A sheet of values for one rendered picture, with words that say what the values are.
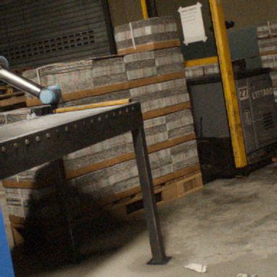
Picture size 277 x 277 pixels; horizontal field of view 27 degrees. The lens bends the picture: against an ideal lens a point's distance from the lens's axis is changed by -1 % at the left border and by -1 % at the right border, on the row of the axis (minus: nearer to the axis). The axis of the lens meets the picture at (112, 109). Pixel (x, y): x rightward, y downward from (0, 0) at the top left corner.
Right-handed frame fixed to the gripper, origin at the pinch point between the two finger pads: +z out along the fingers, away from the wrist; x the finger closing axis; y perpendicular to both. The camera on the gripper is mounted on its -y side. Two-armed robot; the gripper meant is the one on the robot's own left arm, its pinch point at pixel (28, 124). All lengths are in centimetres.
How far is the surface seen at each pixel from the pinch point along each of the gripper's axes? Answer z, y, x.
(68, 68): -53, 26, -3
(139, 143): -1, -16, 62
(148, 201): -1, -45, 62
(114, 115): 22, 1, 64
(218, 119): -193, -32, 39
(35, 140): 81, 1, 63
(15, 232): -29, -69, -48
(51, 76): -45, 23, -11
